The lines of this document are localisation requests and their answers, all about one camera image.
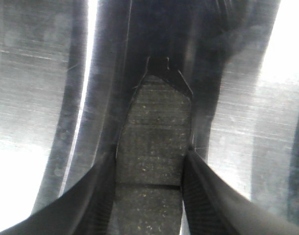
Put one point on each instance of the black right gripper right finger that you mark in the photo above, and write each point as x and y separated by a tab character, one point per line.
214	208

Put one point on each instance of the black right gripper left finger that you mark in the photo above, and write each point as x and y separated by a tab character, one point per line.
85	209

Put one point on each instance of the grey brake pad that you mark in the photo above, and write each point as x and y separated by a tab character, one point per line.
150	153

